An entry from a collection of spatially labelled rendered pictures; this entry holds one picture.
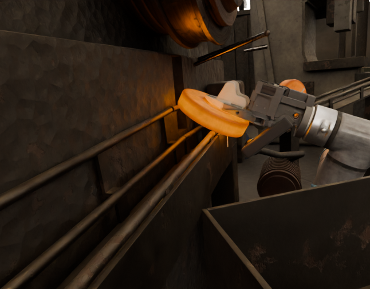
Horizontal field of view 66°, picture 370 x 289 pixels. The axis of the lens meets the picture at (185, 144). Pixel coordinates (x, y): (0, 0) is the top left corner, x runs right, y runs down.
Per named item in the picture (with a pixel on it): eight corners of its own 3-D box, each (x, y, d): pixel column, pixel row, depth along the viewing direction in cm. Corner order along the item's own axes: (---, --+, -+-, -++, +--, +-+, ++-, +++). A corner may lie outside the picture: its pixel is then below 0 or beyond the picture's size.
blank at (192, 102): (167, 108, 56) (174, 92, 55) (187, 97, 70) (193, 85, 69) (239, 145, 54) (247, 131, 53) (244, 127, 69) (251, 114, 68)
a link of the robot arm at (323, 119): (319, 141, 61) (323, 152, 53) (297, 134, 62) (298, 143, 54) (334, 108, 58) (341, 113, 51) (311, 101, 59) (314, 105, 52)
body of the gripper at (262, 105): (258, 78, 62) (315, 95, 59) (245, 116, 65) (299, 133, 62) (254, 79, 55) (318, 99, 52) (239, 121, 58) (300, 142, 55)
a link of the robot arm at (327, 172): (342, 199, 66) (365, 156, 61) (343, 222, 56) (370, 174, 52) (308, 184, 68) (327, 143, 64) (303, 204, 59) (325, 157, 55)
